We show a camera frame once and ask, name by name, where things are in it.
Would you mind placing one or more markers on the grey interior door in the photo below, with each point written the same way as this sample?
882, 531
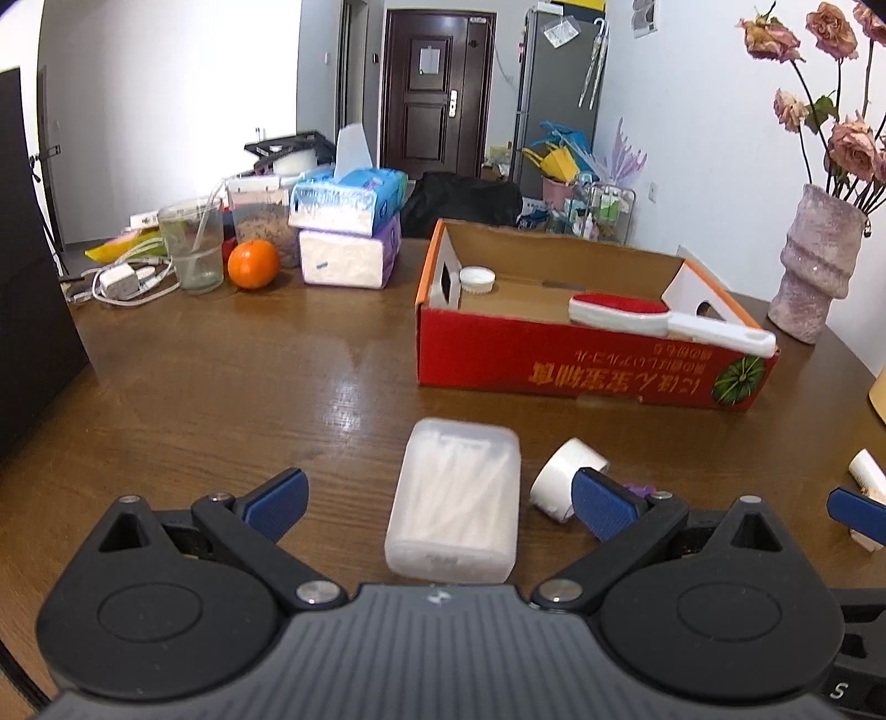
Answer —
353, 62

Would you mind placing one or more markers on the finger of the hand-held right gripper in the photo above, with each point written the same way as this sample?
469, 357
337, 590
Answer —
862, 516

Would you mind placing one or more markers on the clear food container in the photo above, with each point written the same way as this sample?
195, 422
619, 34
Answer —
263, 218

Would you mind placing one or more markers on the red cardboard box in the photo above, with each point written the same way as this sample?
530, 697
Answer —
554, 360

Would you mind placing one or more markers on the yellow packet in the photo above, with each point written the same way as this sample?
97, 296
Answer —
121, 246

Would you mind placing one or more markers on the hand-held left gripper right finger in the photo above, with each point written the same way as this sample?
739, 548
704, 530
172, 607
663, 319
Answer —
606, 505

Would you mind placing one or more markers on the dark bag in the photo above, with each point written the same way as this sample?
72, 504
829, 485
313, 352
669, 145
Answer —
464, 204

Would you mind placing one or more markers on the clear glass cup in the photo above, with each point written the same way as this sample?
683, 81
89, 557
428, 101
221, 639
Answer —
194, 249

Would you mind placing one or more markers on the grey refrigerator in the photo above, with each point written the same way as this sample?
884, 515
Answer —
554, 104

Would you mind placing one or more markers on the orange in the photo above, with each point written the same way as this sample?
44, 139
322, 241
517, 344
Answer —
253, 264

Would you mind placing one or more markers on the dried pink roses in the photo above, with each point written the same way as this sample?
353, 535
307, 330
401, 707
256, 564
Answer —
851, 145

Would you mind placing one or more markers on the black device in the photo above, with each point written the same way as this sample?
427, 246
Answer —
291, 149

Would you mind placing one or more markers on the dark brown door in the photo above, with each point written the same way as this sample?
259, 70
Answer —
436, 104

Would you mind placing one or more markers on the white spray bottle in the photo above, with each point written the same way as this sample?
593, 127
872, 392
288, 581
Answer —
871, 471

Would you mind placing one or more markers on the small white bottle cap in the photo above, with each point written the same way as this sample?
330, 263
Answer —
477, 279

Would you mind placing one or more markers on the translucent cotton swab box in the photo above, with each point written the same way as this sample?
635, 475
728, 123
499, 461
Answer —
453, 498

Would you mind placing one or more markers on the blue and yellow toys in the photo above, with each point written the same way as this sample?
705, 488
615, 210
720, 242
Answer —
557, 152

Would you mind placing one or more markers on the blue tissue pack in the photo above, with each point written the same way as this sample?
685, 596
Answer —
346, 201

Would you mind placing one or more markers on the purple feather decoration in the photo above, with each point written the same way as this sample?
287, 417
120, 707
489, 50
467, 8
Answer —
619, 156

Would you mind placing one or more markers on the clear folded umbrella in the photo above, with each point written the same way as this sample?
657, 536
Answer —
594, 62

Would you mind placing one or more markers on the white cup-shaped cap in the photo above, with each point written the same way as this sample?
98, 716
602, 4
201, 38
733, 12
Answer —
561, 478

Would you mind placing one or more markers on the white power strip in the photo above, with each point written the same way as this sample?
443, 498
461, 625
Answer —
145, 221

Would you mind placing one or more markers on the red and white lint brush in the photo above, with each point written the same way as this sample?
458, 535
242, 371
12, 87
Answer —
623, 311

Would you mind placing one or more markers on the purple tissue pack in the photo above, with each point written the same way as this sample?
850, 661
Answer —
346, 259

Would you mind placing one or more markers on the pink ceramic vase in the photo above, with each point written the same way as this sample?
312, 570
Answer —
817, 263

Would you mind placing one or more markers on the wall poster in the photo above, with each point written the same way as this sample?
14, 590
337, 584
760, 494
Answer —
644, 15

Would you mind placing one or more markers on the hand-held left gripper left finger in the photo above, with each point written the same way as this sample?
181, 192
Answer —
277, 505

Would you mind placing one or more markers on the pink pot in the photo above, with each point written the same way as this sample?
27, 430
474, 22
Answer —
557, 192

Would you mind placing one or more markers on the black paper bag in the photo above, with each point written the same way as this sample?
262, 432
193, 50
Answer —
28, 277

